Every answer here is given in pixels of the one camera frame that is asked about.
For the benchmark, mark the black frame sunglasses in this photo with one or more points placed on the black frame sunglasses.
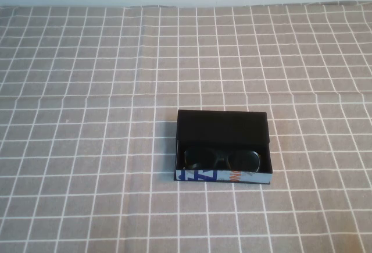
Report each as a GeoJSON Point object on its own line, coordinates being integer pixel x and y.
{"type": "Point", "coordinates": [245, 160]}

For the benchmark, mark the black open cardboard box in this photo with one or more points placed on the black open cardboard box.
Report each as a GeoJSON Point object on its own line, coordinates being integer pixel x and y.
{"type": "Point", "coordinates": [223, 128]}

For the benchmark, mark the grey white checked tablecloth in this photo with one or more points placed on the grey white checked tablecloth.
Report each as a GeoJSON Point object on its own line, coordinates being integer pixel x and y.
{"type": "Point", "coordinates": [87, 148]}

